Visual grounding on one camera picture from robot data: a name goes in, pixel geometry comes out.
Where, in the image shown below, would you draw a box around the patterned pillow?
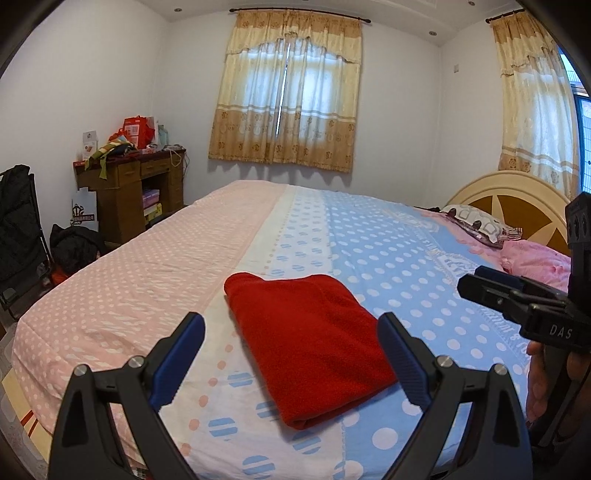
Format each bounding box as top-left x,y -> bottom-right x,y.
441,204 -> 522,249

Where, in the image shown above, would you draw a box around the white card on wall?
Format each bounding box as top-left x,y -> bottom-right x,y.
82,130 -> 98,160

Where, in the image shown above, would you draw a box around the beige centre window curtain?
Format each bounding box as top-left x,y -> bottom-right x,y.
208,9 -> 363,174

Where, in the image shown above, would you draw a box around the red knitted sweater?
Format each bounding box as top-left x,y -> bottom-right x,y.
223,272 -> 397,430

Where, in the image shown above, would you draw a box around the cream wooden headboard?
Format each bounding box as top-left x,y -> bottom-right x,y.
448,170 -> 570,256

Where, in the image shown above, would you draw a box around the colourful cloth on desk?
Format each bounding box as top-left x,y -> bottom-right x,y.
84,138 -> 136,180

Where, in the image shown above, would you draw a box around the beige side window curtain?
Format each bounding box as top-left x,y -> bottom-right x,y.
490,11 -> 580,200

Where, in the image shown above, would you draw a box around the pink folded quilt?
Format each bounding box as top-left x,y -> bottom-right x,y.
501,240 -> 571,292

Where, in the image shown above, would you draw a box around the bed with patterned sheet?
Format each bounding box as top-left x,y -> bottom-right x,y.
12,181 -> 570,479

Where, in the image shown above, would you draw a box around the black curtain rod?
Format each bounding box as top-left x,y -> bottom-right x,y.
228,6 -> 373,24

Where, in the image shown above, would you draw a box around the black bag on floor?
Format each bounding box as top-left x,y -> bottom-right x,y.
50,224 -> 107,276

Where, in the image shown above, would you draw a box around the red gift bag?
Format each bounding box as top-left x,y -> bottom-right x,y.
122,115 -> 156,150

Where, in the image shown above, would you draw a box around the white paper shopping bag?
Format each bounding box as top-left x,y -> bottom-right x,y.
70,196 -> 98,231

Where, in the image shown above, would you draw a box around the person's right hand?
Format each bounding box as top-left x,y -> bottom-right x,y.
526,341 -> 590,427

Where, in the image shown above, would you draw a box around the brown wooden desk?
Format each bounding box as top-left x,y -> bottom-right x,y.
74,147 -> 185,245

